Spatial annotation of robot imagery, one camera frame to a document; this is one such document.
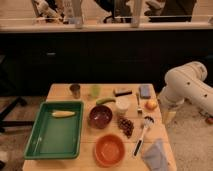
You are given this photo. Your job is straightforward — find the wooden felt eraser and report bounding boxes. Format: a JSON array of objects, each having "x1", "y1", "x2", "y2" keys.
[{"x1": 113, "y1": 88, "x2": 132, "y2": 97}]

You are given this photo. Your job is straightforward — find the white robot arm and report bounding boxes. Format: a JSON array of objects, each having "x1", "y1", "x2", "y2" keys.
[{"x1": 158, "y1": 61, "x2": 213, "y2": 124}]

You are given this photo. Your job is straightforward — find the peach fruit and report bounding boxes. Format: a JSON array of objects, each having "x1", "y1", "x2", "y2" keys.
[{"x1": 145, "y1": 99, "x2": 157, "y2": 111}]

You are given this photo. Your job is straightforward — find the silver fork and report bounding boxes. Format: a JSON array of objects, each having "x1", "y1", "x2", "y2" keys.
[{"x1": 136, "y1": 93, "x2": 143, "y2": 114}]

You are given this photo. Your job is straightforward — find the brown grape bunch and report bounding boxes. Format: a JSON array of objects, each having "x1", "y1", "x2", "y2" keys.
[{"x1": 117, "y1": 117, "x2": 134, "y2": 138}]

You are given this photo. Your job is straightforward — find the grey folded cloth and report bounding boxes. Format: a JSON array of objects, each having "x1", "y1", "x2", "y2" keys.
[{"x1": 142, "y1": 139, "x2": 169, "y2": 171}]

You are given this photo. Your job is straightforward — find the white cup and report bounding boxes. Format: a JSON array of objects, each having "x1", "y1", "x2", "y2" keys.
[{"x1": 115, "y1": 97, "x2": 130, "y2": 115}]

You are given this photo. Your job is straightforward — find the maroon bowl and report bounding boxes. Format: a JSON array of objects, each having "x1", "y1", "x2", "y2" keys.
[{"x1": 88, "y1": 105, "x2": 113, "y2": 129}]

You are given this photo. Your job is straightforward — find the orange bowl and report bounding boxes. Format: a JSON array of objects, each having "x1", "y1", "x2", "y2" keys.
[{"x1": 94, "y1": 134, "x2": 125, "y2": 167}]

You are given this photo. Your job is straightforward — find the green cucumber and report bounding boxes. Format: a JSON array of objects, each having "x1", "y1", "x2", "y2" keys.
[{"x1": 96, "y1": 97, "x2": 116, "y2": 105}]

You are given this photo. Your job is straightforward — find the green plastic cup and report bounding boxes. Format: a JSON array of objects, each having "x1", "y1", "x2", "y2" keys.
[{"x1": 90, "y1": 85, "x2": 100, "y2": 98}]

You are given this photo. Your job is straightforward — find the dark metal cup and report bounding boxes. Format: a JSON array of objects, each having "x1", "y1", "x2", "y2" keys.
[{"x1": 69, "y1": 83, "x2": 80, "y2": 99}]

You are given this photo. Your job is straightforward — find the yellow corn cob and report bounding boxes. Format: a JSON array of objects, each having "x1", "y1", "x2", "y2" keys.
[{"x1": 52, "y1": 111, "x2": 75, "y2": 118}]

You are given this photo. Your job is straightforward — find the green plastic tray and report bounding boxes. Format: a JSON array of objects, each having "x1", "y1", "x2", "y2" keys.
[{"x1": 24, "y1": 101, "x2": 84, "y2": 160}]

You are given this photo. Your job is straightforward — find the black office chair base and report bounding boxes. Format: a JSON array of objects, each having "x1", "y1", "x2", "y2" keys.
[{"x1": 0, "y1": 96, "x2": 34, "y2": 134}]

